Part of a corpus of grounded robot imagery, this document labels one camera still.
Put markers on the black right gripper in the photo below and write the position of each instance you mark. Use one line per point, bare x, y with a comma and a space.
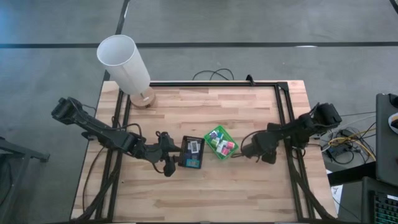
261, 147

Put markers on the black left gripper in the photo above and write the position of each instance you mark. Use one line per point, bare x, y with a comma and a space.
166, 149

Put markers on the green plastic slotted basket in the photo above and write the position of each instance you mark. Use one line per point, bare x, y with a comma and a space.
209, 137

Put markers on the green small sharpener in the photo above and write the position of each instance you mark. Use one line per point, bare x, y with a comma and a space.
215, 142

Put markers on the teal small sharpener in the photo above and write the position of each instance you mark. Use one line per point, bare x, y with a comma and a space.
220, 136

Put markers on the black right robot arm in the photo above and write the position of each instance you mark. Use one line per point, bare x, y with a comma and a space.
304, 127

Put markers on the black plastic slotted basket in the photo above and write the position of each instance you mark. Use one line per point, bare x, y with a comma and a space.
183, 149

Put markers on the black power strip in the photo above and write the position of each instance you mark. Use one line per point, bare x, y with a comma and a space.
334, 151

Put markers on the white paper sheet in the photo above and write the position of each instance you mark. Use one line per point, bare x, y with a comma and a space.
337, 193

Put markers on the black desk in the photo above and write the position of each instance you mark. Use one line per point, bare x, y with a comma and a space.
351, 174

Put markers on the white cylinder table lamp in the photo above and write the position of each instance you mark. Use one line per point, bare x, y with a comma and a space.
124, 65

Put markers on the dark grey desk panel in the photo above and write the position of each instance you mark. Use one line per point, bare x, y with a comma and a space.
385, 149

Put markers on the black laptop with lit keyboard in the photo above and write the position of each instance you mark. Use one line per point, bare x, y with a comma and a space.
384, 207

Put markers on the black object on desk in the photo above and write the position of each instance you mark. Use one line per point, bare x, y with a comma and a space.
394, 100

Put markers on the black side table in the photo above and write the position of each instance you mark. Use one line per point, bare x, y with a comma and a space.
31, 154

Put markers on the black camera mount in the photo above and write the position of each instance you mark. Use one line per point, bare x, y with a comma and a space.
249, 79

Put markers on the black aluminium table frame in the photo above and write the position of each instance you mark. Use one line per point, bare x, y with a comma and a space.
217, 84

